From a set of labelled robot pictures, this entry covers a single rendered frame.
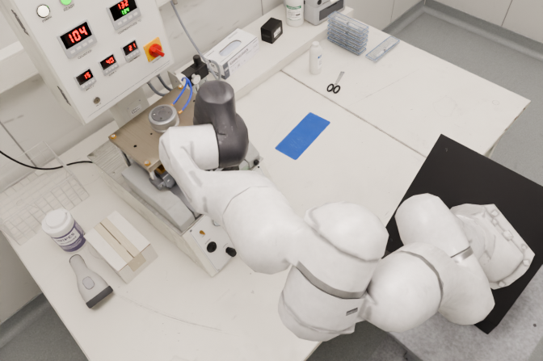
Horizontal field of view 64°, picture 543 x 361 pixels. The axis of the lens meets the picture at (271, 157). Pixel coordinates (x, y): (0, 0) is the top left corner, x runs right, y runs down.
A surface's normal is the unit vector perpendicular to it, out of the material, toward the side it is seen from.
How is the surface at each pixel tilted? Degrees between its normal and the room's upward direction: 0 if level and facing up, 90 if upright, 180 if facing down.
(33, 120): 90
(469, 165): 46
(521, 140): 0
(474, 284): 54
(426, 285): 35
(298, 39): 0
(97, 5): 90
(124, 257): 2
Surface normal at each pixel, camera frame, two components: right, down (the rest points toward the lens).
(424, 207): -0.25, -0.40
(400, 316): -0.15, 0.14
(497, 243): 0.29, -0.26
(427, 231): -0.29, -0.15
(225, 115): 0.39, 0.02
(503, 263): 0.06, 0.34
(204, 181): -0.37, -0.70
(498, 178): -0.54, 0.00
